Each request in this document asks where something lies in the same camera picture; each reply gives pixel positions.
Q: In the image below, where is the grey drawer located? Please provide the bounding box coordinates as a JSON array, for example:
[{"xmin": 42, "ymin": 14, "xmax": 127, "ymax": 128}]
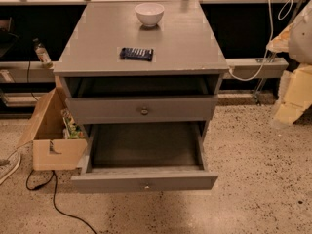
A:
[
  {"xmin": 66, "ymin": 96, "xmax": 217, "ymax": 125},
  {"xmin": 72, "ymin": 122, "xmax": 217, "ymax": 193}
]

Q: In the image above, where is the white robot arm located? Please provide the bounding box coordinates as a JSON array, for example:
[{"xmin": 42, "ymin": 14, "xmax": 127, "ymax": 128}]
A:
[{"xmin": 266, "ymin": 5, "xmax": 312, "ymax": 128}]

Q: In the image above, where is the grey drawer cabinet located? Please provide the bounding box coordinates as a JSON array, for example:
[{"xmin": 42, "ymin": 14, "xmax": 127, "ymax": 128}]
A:
[{"xmin": 53, "ymin": 0, "xmax": 230, "ymax": 132}]

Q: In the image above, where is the dark blue snack packet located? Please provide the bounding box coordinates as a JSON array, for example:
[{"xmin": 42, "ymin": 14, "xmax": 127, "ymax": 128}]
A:
[{"xmin": 120, "ymin": 47, "xmax": 154, "ymax": 61}]

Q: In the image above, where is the colourful packet in box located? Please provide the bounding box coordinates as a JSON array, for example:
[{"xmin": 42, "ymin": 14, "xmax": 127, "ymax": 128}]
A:
[{"xmin": 61, "ymin": 108, "xmax": 84, "ymax": 139}]

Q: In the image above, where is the white bowl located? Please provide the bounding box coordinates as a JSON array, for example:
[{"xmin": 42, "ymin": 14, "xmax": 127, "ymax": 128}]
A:
[{"xmin": 135, "ymin": 3, "xmax": 165, "ymax": 27}]

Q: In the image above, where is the metal stand pole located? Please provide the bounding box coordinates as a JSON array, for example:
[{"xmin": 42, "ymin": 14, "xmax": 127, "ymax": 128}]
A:
[{"xmin": 252, "ymin": 0, "xmax": 312, "ymax": 106}]

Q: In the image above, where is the open cardboard box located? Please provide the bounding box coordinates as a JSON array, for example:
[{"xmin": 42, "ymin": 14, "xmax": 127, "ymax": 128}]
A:
[{"xmin": 18, "ymin": 77, "xmax": 87, "ymax": 171}]

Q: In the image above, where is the plastic bottle with label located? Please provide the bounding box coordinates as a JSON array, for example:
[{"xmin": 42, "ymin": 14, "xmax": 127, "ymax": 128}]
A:
[{"xmin": 33, "ymin": 38, "xmax": 53, "ymax": 68}]

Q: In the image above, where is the white cable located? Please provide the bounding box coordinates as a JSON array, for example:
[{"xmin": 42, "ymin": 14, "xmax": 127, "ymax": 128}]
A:
[{"xmin": 228, "ymin": 0, "xmax": 294, "ymax": 82}]

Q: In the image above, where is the black cable on floor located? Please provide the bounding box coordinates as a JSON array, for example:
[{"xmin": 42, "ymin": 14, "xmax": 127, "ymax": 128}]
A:
[{"xmin": 25, "ymin": 169, "xmax": 98, "ymax": 234}]

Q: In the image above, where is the white strap on floor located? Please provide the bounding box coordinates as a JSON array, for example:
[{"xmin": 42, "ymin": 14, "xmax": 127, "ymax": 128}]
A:
[{"xmin": 0, "ymin": 150, "xmax": 22, "ymax": 185}]

